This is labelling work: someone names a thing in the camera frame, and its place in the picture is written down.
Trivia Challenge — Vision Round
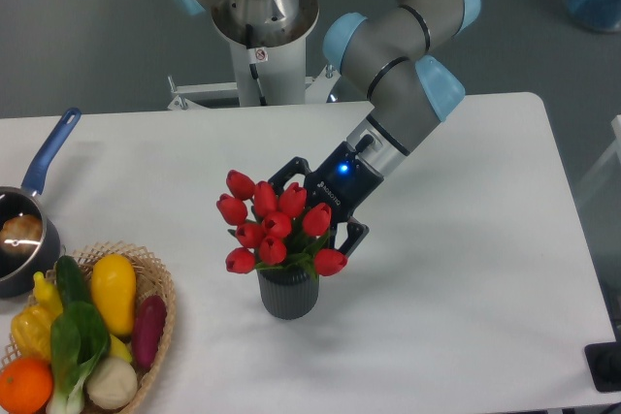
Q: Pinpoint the black cable on pedestal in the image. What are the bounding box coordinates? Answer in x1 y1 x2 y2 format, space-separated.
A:
244 23 268 108

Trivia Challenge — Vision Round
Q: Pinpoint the green cucumber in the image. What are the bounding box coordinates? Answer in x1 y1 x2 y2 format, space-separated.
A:
54 255 92 307

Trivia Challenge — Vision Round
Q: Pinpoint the black device at edge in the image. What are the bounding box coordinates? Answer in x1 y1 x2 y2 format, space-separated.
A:
584 342 620 393

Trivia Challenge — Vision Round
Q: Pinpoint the green bok choy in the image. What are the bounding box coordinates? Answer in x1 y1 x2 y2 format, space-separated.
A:
46 302 110 413

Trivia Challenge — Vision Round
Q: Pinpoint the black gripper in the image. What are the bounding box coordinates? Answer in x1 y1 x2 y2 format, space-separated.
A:
268 142 383 256

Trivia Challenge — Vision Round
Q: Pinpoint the orange fruit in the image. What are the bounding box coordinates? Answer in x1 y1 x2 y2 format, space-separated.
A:
1 358 53 413

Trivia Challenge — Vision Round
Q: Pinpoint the blue handled saucepan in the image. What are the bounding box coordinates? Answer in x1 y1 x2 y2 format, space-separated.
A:
1 108 82 299

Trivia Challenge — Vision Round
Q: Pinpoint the purple eggplant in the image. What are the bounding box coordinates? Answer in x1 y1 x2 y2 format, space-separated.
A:
131 295 167 369

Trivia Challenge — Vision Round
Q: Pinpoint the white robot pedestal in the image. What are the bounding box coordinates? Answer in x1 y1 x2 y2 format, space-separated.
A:
168 0 341 110

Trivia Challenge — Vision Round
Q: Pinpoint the yellow squash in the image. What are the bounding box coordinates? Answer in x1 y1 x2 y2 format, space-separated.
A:
91 254 137 338

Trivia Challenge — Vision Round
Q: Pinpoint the beige garlic bulb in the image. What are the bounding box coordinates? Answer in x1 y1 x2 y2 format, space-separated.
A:
86 357 138 410

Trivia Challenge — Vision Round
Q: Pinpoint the small yellow pepper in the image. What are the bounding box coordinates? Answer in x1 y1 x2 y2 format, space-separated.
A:
33 271 63 318

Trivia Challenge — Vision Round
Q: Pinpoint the yellow banana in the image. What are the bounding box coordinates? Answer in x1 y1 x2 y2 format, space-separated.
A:
109 334 133 364

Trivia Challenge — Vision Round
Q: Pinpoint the bread roll in pan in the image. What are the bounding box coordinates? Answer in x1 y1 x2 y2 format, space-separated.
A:
1 214 43 256

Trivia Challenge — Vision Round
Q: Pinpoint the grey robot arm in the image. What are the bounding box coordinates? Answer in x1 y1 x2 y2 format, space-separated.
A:
174 0 480 254

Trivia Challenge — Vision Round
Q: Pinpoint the red tulip bouquet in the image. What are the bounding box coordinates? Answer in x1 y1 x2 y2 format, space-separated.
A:
216 170 348 277

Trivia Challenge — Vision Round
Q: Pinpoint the grey ribbed vase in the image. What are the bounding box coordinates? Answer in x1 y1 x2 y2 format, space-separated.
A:
257 268 319 320

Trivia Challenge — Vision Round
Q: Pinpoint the yellow bell pepper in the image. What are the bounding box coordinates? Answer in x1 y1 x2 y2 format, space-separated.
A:
11 304 52 363

